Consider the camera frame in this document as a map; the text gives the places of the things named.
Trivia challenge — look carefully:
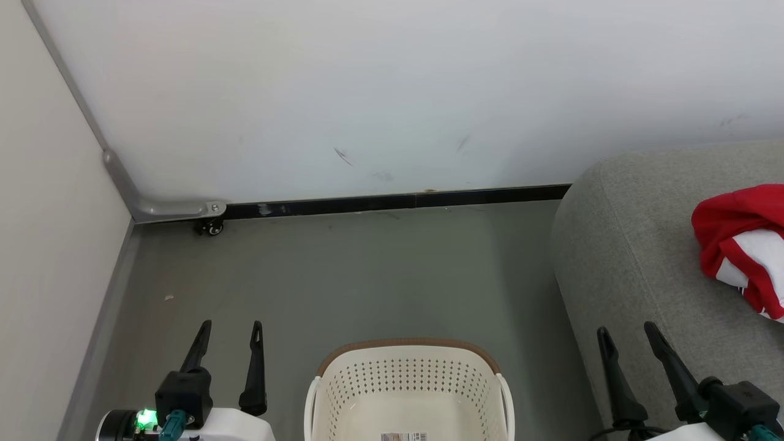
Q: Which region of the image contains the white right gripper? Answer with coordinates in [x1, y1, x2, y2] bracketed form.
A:
[597, 322, 745, 441]

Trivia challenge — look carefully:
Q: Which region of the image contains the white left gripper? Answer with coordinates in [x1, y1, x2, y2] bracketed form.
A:
[98, 320, 276, 441]

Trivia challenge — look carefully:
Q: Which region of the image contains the red and white garment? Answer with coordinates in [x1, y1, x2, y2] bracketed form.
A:
[691, 184, 784, 323]

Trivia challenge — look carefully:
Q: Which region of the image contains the grey fabric sofa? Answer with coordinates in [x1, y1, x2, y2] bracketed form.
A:
[550, 141, 784, 432]

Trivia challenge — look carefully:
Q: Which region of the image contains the cream perforated laundry basket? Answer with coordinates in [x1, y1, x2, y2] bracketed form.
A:
[304, 338, 516, 441]

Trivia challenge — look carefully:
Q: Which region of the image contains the black baseboard strip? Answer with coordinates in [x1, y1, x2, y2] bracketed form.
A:
[224, 184, 572, 220]

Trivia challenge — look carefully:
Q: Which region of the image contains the teal left camera connector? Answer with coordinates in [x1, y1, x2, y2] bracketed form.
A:
[158, 409, 187, 441]

